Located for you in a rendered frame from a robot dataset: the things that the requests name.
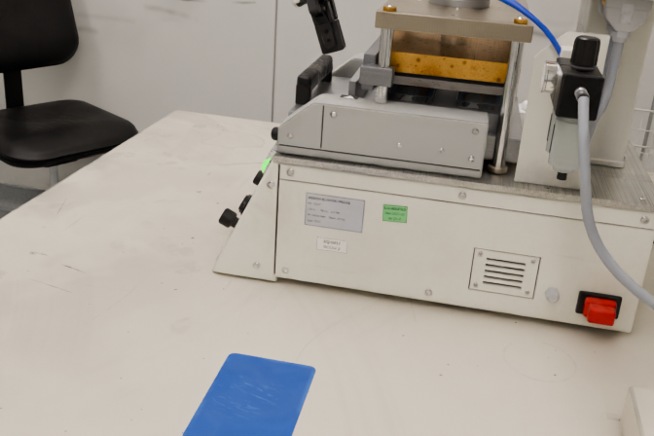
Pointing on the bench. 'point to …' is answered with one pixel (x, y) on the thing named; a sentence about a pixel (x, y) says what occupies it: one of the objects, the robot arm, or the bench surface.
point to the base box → (441, 244)
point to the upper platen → (450, 61)
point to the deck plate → (638, 197)
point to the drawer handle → (322, 69)
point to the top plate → (461, 10)
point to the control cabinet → (611, 28)
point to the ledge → (638, 413)
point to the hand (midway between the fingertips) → (330, 37)
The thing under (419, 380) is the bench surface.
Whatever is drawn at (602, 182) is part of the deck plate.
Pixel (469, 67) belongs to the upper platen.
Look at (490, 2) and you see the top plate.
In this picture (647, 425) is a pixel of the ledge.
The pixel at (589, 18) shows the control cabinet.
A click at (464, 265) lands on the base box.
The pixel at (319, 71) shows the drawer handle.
